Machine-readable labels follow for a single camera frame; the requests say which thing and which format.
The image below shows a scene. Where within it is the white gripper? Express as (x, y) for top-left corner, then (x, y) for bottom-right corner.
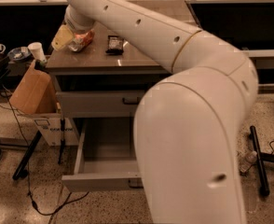
(51, 5), (95, 50)

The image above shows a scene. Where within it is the red coke can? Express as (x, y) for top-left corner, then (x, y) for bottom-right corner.
(68, 29), (95, 52)

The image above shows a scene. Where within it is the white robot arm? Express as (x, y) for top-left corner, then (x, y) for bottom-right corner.
(65, 0), (258, 224)

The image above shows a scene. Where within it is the grey drawer cabinet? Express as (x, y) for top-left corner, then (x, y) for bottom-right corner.
(47, 23), (170, 133)

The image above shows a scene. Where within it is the grey top drawer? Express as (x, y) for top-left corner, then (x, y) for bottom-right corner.
(56, 91), (144, 118)

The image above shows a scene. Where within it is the open grey middle drawer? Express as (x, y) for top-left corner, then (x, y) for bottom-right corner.
(62, 118), (143, 192)

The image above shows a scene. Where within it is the white paper cup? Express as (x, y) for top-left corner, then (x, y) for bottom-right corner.
(28, 42), (47, 62)

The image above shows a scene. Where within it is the blue plate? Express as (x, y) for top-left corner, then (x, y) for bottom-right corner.
(8, 47), (32, 63)

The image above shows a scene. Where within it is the brown cardboard box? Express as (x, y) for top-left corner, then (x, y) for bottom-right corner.
(9, 62), (57, 115)

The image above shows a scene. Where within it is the white printed cardboard box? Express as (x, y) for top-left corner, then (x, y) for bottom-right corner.
(29, 102), (80, 147)

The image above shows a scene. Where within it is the black table leg left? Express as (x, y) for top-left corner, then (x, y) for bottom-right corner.
(12, 132), (42, 180)

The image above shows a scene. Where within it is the black table leg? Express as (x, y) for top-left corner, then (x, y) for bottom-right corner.
(12, 132), (42, 180)
(250, 126), (270, 197)

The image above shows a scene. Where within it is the clear plastic bottle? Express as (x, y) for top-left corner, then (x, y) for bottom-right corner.
(240, 151), (257, 175)

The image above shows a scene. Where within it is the black table leg right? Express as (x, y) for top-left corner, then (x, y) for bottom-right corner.
(250, 126), (270, 197)

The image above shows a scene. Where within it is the black floor cable left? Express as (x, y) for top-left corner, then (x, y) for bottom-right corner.
(0, 87), (90, 217)

